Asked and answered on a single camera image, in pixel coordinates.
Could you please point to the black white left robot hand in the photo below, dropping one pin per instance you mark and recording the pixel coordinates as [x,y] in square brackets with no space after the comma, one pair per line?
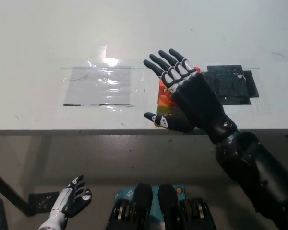
[74,204]

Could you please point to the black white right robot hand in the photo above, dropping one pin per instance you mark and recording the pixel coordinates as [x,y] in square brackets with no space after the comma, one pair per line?
[196,103]

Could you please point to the large orange red puzzle cube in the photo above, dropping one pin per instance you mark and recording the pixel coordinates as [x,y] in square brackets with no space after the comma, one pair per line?
[164,103]

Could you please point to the black floor socket plate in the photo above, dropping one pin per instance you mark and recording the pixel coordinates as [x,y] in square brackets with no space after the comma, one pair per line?
[43,203]

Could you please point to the black tape patch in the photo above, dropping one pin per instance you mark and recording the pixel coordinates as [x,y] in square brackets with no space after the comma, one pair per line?
[232,88]

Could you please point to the black diagonal table leg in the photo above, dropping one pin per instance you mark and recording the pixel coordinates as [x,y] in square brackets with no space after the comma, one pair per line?
[9,191]

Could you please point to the clear plastic sheet grey patch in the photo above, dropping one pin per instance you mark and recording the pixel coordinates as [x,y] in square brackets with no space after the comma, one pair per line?
[98,86]

